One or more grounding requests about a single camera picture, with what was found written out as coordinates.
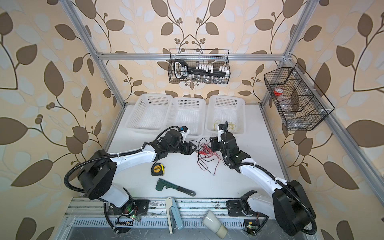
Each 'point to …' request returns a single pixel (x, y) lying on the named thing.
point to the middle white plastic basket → (188, 112)
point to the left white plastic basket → (151, 113)
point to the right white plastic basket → (222, 108)
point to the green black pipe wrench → (161, 183)
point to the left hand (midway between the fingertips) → (195, 145)
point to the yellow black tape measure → (158, 169)
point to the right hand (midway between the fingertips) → (213, 139)
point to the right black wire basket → (302, 105)
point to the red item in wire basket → (277, 93)
